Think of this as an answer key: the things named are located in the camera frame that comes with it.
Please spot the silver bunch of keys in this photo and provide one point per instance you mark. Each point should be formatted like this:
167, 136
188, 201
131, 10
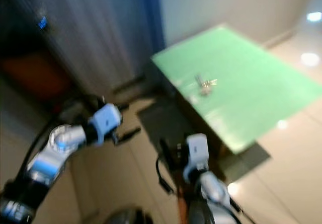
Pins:
206, 85

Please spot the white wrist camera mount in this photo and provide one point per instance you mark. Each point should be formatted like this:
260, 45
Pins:
106, 119
197, 152

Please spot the dark robot torso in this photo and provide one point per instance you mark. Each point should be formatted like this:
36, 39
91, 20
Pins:
128, 217

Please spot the small blue label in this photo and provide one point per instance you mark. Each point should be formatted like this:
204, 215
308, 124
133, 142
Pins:
43, 22

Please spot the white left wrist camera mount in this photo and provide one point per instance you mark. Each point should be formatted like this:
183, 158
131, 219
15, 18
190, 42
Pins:
106, 119

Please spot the grey curtain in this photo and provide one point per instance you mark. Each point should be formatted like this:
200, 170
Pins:
95, 32

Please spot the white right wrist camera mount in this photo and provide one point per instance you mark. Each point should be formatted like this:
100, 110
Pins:
197, 152

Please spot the brown wooden table base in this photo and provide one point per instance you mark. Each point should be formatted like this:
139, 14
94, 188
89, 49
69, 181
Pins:
201, 121

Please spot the brown wooden cabinet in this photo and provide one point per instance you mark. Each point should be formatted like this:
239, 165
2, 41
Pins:
35, 75

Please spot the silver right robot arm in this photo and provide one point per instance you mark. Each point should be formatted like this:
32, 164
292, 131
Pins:
212, 190

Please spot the green table cover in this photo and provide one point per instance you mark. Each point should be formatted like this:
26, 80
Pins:
241, 78

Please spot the blue curtain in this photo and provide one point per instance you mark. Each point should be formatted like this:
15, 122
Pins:
155, 17

